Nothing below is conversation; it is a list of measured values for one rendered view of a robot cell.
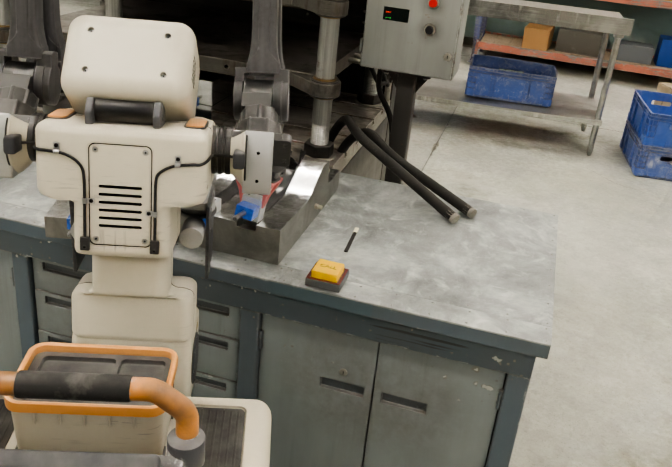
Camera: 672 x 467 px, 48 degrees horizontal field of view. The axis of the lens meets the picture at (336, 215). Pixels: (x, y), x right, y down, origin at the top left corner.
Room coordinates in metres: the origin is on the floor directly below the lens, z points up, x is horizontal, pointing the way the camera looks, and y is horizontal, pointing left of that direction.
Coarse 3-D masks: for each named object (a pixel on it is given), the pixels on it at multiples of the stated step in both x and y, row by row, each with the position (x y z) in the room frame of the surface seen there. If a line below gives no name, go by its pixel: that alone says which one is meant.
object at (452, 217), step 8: (376, 152) 2.08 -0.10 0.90; (384, 152) 2.08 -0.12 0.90; (384, 160) 2.05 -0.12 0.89; (392, 160) 2.04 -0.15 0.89; (392, 168) 2.02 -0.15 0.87; (400, 168) 2.01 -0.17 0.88; (400, 176) 2.00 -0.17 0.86; (408, 176) 1.98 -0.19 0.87; (408, 184) 1.97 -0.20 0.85; (416, 184) 1.96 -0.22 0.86; (416, 192) 1.95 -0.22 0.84; (424, 192) 1.93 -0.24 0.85; (432, 200) 1.90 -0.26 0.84; (440, 200) 1.90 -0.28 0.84; (440, 208) 1.88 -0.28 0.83; (448, 208) 1.87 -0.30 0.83; (448, 216) 1.85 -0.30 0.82; (456, 216) 1.84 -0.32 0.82
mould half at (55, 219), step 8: (56, 200) 1.63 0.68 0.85; (64, 200) 1.64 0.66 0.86; (56, 208) 1.59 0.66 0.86; (64, 208) 1.59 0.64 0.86; (48, 216) 1.54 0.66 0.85; (56, 216) 1.55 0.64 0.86; (64, 216) 1.55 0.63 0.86; (48, 224) 1.54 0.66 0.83; (56, 224) 1.54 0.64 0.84; (64, 224) 1.55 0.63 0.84; (48, 232) 1.54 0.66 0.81; (56, 232) 1.54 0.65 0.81; (64, 232) 1.55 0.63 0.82
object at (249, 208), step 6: (246, 198) 1.56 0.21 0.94; (252, 198) 1.56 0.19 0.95; (258, 198) 1.56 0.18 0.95; (240, 204) 1.53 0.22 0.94; (246, 204) 1.54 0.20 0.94; (252, 204) 1.55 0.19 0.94; (258, 204) 1.55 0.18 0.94; (240, 210) 1.52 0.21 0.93; (246, 210) 1.52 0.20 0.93; (252, 210) 1.51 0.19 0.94; (258, 210) 1.55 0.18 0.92; (264, 210) 1.58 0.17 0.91; (234, 216) 1.47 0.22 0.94; (240, 216) 1.48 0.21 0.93; (246, 216) 1.51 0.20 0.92; (252, 216) 1.51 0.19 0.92; (258, 216) 1.55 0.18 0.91
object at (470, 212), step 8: (408, 168) 2.07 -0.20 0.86; (416, 168) 2.06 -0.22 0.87; (416, 176) 2.04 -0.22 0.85; (424, 176) 2.03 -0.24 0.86; (424, 184) 2.02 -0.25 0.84; (432, 184) 2.00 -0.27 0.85; (440, 184) 2.00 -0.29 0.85; (440, 192) 1.97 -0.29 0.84; (448, 192) 1.96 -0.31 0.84; (448, 200) 1.95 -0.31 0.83; (456, 200) 1.93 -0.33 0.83; (456, 208) 1.93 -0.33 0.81; (464, 208) 1.91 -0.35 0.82; (472, 208) 1.90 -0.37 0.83; (472, 216) 1.90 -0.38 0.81
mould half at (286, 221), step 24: (312, 168) 1.82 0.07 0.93; (216, 192) 1.71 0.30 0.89; (288, 192) 1.75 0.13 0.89; (312, 192) 1.75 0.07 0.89; (216, 216) 1.56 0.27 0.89; (264, 216) 1.59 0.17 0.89; (288, 216) 1.60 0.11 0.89; (312, 216) 1.77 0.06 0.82; (216, 240) 1.56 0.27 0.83; (240, 240) 1.55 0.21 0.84; (264, 240) 1.53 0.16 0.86; (288, 240) 1.59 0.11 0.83
